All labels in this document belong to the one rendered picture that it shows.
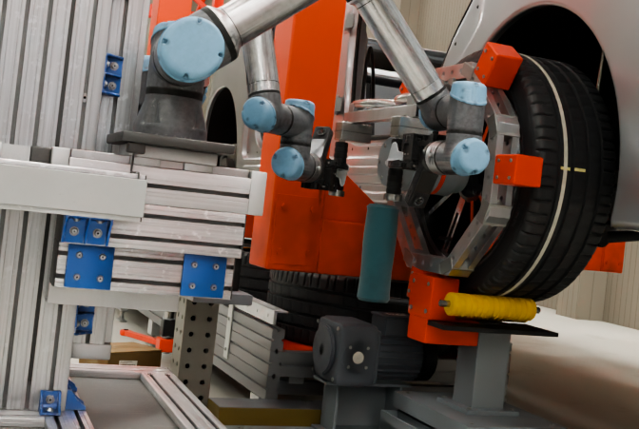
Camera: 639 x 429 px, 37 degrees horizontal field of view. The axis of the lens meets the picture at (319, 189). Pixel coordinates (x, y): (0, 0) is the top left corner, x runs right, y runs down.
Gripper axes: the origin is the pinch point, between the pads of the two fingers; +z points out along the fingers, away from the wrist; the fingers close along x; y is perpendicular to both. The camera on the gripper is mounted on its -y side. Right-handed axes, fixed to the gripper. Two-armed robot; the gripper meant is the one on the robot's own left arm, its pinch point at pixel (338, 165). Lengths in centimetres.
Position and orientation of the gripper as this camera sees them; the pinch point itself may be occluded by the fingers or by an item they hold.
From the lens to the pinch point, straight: 257.5
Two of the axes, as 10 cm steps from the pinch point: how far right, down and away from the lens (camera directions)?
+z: 3.8, 0.6, 9.2
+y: -1.1, 9.9, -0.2
